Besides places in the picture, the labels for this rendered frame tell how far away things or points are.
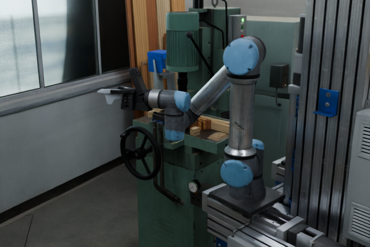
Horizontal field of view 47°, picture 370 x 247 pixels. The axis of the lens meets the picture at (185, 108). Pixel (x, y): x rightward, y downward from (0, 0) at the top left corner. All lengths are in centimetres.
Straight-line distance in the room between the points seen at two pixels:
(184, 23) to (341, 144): 103
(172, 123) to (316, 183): 60
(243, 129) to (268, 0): 322
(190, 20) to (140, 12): 165
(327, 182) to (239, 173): 36
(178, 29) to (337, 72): 95
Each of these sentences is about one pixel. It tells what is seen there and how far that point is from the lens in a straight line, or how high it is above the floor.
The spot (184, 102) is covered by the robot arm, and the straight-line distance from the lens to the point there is 157.
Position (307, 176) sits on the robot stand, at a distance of 175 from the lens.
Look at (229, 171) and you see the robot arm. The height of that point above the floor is 100.
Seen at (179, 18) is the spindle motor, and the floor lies 148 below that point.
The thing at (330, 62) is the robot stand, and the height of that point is 138.
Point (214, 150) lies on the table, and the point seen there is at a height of 86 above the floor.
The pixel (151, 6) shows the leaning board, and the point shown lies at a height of 146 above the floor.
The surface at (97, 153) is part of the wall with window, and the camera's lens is 386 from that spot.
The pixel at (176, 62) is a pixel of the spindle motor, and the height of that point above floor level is 125.
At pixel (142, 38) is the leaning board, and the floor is 119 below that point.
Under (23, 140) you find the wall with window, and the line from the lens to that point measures 331.
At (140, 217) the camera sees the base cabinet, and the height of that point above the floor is 29.
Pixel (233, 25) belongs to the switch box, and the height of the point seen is 143.
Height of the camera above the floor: 163
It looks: 16 degrees down
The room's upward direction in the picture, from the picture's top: straight up
